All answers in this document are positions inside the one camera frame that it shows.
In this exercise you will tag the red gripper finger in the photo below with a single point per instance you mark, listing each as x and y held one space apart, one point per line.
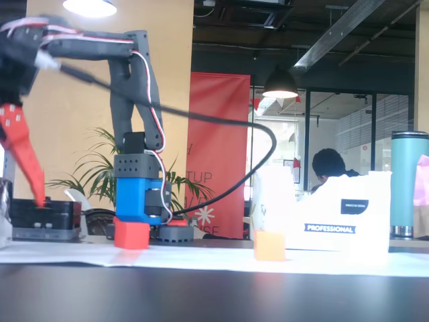
20 144

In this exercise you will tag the white cardboard display box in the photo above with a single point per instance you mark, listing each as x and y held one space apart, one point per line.
301 208

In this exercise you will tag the grey robot arm blue base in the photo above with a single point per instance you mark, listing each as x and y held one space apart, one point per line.
134 194

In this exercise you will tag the pink paper bag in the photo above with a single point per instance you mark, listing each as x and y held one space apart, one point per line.
422 184

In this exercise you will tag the teal insulated tumbler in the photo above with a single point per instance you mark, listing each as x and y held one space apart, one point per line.
403 174

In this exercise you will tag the white pendant lamp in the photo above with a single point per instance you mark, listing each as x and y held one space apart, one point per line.
90 6

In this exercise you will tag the red standing banner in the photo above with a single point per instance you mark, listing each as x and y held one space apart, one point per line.
218 141

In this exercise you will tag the orange cube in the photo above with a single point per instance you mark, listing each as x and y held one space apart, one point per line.
269 245

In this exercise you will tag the black hard case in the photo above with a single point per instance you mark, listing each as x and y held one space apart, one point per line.
57 218

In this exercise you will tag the brown cardboard box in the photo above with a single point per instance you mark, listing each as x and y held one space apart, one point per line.
421 223

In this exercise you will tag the seated dark haired person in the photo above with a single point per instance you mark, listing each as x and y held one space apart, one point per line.
328 164

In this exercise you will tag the green potted palm plant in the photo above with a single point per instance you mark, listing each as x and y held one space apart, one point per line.
97 167

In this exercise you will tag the red cube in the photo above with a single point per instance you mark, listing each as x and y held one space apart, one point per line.
131 233

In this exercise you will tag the long white paper sheet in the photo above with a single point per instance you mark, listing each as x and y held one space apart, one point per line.
201 260

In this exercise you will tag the black pendant lamp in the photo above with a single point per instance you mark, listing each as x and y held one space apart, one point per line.
279 84

